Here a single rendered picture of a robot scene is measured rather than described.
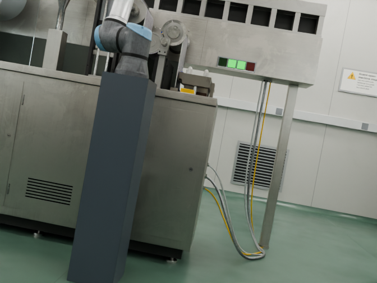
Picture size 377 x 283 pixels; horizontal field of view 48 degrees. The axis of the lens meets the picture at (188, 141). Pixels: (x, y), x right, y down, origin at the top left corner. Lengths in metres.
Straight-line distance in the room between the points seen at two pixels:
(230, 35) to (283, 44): 0.34
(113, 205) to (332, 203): 3.83
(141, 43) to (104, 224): 0.78
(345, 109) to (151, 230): 3.53
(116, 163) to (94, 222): 0.27
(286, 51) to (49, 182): 1.65
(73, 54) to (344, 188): 3.57
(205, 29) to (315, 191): 2.96
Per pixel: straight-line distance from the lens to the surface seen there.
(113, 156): 1.79
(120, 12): 1.99
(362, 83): 5.36
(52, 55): 2.72
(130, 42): 1.86
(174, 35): 2.48
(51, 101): 2.34
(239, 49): 2.81
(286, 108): 2.95
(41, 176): 2.37
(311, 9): 2.92
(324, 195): 5.28
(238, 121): 5.09
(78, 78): 2.27
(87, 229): 1.87
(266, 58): 2.81
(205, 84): 2.40
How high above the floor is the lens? 0.73
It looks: 2 degrees down
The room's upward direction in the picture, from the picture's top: 10 degrees clockwise
